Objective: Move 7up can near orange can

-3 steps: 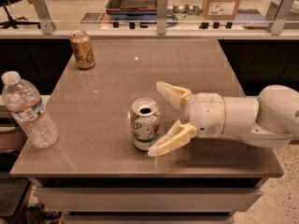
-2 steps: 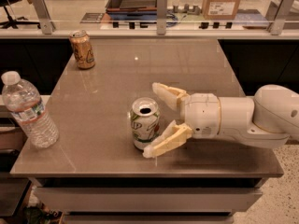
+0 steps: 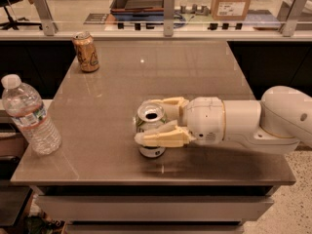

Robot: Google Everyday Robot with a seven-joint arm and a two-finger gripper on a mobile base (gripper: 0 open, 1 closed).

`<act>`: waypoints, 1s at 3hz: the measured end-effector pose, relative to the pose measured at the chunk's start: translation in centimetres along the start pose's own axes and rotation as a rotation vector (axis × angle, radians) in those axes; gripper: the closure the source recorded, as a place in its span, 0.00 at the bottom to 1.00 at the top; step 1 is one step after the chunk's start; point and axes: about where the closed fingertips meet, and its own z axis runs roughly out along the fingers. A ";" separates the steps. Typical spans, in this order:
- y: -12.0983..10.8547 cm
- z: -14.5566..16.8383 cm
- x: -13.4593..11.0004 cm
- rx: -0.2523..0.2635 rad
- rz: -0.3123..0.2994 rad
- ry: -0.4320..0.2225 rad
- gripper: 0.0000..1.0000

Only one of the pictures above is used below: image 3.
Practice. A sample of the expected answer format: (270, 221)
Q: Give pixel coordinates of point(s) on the green white 7up can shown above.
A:
(150, 115)

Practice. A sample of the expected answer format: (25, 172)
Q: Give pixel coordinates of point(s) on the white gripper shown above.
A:
(205, 119)

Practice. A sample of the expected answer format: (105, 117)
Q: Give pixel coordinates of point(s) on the cardboard box with label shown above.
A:
(230, 9)

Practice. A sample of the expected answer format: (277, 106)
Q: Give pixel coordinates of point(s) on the orange soda can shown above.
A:
(86, 51)

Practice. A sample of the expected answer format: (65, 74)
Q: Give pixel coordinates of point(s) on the left metal glass bracket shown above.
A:
(48, 24)

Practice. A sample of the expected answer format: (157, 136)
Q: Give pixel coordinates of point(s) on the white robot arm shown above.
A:
(277, 123)

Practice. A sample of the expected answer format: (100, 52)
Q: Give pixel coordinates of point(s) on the clear plastic water bottle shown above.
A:
(28, 111)

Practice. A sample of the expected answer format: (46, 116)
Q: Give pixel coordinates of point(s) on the middle metal glass bracket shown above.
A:
(169, 10)

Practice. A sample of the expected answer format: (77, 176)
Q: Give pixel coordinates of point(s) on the right metal glass bracket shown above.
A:
(297, 13)

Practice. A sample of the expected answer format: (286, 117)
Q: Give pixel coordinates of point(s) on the metal glass bracket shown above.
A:
(48, 24)
(297, 13)
(169, 10)

